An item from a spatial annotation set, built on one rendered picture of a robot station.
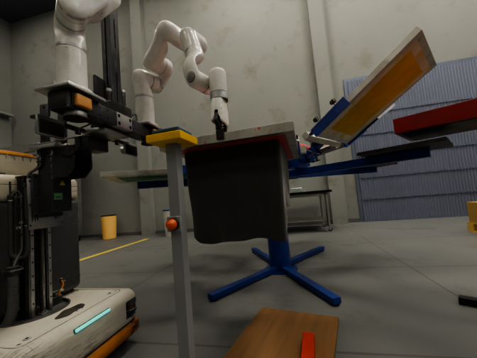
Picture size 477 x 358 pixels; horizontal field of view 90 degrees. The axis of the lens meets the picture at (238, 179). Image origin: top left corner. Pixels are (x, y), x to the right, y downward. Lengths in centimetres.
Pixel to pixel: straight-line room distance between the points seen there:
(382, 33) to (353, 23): 66
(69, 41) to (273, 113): 500
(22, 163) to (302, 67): 553
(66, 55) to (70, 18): 12
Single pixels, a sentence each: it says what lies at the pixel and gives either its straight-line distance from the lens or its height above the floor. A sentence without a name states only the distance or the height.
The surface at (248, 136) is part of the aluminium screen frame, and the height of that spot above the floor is 96.
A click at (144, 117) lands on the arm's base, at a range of 137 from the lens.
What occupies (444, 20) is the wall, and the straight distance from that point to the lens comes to 720.
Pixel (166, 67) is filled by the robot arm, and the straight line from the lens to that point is 147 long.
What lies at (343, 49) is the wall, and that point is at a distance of 642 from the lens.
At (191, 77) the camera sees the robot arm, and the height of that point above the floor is 123.
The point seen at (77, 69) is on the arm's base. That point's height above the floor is 121.
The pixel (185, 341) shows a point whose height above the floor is 27.
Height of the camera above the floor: 72
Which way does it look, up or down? 4 degrees up
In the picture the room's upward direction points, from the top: 5 degrees counter-clockwise
